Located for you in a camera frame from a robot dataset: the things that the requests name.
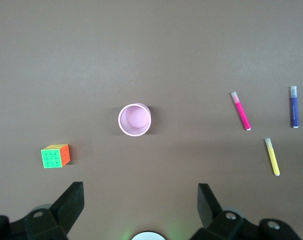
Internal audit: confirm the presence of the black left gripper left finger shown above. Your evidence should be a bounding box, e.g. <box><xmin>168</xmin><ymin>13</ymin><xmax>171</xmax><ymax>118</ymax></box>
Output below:
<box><xmin>0</xmin><ymin>181</ymin><xmax>85</xmax><ymax>240</ymax></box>

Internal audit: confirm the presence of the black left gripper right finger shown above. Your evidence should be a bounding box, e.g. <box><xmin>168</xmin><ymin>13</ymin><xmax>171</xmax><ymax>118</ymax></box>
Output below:
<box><xmin>190</xmin><ymin>183</ymin><xmax>302</xmax><ymax>240</ymax></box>

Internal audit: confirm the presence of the pink marker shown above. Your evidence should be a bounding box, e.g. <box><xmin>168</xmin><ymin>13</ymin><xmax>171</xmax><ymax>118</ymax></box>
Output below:
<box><xmin>230</xmin><ymin>91</ymin><xmax>252</xmax><ymax>132</ymax></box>

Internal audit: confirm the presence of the colourful puzzle cube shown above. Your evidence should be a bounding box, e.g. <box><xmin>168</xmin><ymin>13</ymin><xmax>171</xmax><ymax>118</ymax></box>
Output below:
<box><xmin>40</xmin><ymin>143</ymin><xmax>72</xmax><ymax>169</ymax></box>

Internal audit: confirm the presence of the yellow marker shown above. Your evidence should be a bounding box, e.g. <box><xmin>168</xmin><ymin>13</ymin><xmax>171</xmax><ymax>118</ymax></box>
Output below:
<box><xmin>264</xmin><ymin>137</ymin><xmax>281</xmax><ymax>177</ymax></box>

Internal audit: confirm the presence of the pink mesh cup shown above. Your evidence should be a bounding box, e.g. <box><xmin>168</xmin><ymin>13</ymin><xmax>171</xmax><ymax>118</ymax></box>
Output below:
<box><xmin>117</xmin><ymin>102</ymin><xmax>152</xmax><ymax>138</ymax></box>

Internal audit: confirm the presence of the purple marker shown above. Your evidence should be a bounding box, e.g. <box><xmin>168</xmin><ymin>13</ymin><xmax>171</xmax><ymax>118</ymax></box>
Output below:
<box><xmin>289</xmin><ymin>85</ymin><xmax>300</xmax><ymax>129</ymax></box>

